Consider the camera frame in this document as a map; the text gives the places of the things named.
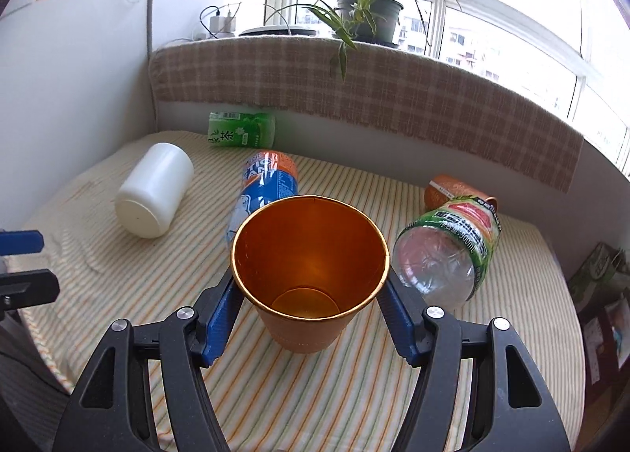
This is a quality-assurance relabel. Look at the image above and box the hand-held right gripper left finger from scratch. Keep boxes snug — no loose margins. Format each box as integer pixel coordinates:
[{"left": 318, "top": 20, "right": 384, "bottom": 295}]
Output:
[{"left": 52, "top": 267, "right": 245, "bottom": 452}]

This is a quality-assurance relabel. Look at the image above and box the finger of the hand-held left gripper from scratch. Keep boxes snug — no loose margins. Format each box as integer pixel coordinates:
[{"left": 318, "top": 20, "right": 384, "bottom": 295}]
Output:
[
  {"left": 0, "top": 230, "right": 44, "bottom": 256},
  {"left": 0, "top": 268, "right": 61, "bottom": 311}
]

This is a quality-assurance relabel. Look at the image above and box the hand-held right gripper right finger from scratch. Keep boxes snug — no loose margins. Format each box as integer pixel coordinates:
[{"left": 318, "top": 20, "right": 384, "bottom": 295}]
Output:
[{"left": 376, "top": 276, "right": 573, "bottom": 452}]

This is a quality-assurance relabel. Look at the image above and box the orange metal cup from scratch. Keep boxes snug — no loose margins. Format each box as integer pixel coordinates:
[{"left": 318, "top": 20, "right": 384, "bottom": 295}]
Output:
[{"left": 231, "top": 195, "right": 391, "bottom": 353}]

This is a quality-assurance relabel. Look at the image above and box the orange patterned cup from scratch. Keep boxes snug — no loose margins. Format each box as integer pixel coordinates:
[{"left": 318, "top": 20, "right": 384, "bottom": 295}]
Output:
[{"left": 424, "top": 173, "right": 499, "bottom": 215}]

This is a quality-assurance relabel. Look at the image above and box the clear bottle green red label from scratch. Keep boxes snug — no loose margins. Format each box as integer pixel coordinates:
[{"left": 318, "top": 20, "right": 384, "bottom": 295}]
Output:
[{"left": 392, "top": 196, "right": 503, "bottom": 310}]

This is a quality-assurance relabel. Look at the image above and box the white plastic jar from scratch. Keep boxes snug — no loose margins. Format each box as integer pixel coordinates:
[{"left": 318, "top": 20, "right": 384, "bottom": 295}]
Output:
[{"left": 114, "top": 142, "right": 195, "bottom": 239}]

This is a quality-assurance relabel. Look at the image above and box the blue orange soda bottle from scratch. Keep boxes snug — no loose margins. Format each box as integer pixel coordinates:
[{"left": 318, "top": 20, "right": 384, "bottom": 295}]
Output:
[{"left": 225, "top": 150, "right": 300, "bottom": 245}]

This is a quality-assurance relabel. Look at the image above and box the green tea bottle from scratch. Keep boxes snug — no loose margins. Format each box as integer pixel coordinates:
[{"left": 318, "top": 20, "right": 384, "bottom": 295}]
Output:
[{"left": 206, "top": 111, "right": 277, "bottom": 150}]

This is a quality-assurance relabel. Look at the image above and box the green paper bag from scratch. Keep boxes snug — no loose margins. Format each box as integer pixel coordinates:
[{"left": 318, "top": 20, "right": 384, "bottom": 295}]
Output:
[{"left": 566, "top": 241, "right": 630, "bottom": 316}]

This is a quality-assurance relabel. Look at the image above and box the brown plaid cloth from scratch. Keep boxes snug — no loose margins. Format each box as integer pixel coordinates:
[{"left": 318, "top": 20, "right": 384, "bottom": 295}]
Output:
[{"left": 148, "top": 33, "right": 584, "bottom": 195}]

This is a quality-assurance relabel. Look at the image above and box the white charger plug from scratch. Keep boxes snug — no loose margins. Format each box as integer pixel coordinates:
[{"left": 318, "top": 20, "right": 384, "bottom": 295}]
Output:
[{"left": 209, "top": 14, "right": 238, "bottom": 35}]

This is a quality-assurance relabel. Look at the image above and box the black round dish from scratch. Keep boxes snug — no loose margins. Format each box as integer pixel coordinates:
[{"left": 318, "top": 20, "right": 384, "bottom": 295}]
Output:
[{"left": 239, "top": 25, "right": 319, "bottom": 38}]

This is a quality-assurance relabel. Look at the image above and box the potted spider plant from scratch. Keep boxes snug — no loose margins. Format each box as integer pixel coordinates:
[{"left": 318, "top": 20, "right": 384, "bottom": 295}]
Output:
[{"left": 263, "top": 0, "right": 463, "bottom": 83}]

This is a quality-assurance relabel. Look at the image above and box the white charger with cables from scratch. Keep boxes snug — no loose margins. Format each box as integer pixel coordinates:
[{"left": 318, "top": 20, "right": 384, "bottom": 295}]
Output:
[{"left": 199, "top": 2, "right": 243, "bottom": 37}]

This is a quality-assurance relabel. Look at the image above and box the white window frame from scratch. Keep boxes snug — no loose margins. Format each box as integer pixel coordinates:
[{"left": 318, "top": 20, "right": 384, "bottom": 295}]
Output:
[{"left": 266, "top": 0, "right": 630, "bottom": 173}]

